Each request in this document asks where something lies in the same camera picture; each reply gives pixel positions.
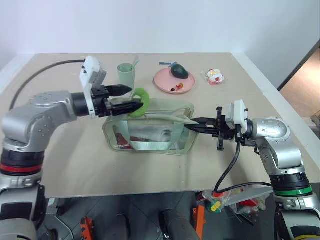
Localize green transparent zip pouch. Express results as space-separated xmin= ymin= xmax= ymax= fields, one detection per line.
xmin=102 ymin=97 xmax=200 ymax=157

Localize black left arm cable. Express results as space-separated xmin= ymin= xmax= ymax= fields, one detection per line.
xmin=9 ymin=59 xmax=86 ymax=111

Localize blue strip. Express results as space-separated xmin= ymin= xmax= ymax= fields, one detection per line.
xmin=159 ymin=60 xmax=179 ymax=68

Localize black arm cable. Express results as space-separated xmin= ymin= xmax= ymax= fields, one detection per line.
xmin=213 ymin=136 xmax=274 ymax=195
xmin=9 ymin=59 xmax=86 ymax=111

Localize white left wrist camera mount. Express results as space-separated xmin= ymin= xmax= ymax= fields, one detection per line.
xmin=79 ymin=56 xmax=109 ymax=119

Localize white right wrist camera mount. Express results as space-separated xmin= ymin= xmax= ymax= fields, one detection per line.
xmin=225 ymin=99 xmax=249 ymax=128

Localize green plush keychain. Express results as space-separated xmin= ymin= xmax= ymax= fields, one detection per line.
xmin=128 ymin=87 xmax=151 ymax=119

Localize brown door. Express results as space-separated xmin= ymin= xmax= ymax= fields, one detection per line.
xmin=277 ymin=39 xmax=320 ymax=91

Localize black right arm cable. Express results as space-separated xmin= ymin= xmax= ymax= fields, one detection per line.
xmin=213 ymin=136 xmax=274 ymax=195

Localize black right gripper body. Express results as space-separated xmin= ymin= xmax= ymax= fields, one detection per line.
xmin=211 ymin=106 xmax=238 ymax=152

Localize dark rounded shape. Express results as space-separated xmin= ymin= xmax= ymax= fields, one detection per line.
xmin=159 ymin=209 xmax=199 ymax=240

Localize dark green avocado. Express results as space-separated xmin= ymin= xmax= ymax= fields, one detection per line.
xmin=170 ymin=63 xmax=190 ymax=81

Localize plastic bag of colourful toys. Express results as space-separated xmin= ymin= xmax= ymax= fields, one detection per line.
xmin=199 ymin=186 xmax=274 ymax=221

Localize pink round plate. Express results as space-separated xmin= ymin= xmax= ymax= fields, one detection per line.
xmin=153 ymin=67 xmax=197 ymax=95

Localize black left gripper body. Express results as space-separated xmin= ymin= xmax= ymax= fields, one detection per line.
xmin=90 ymin=84 xmax=113 ymax=119

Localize pale green cup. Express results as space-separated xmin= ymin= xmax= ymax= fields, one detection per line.
xmin=117 ymin=63 xmax=136 ymax=88

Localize orange clamp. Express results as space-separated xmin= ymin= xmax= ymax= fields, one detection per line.
xmin=192 ymin=204 xmax=208 ymax=239
xmin=79 ymin=216 xmax=98 ymax=240

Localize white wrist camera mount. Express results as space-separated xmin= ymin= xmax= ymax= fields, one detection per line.
xmin=225 ymin=99 xmax=249 ymax=128
xmin=79 ymin=56 xmax=109 ymax=119

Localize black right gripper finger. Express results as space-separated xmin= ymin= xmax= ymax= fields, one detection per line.
xmin=193 ymin=116 xmax=217 ymax=126
xmin=184 ymin=124 xmax=217 ymax=136

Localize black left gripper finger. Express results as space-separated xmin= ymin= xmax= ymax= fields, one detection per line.
xmin=109 ymin=99 xmax=145 ymax=117
xmin=107 ymin=84 xmax=134 ymax=97

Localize santa figure in plastic wrap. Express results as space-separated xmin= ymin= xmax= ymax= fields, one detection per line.
xmin=200 ymin=68 xmax=228 ymax=86

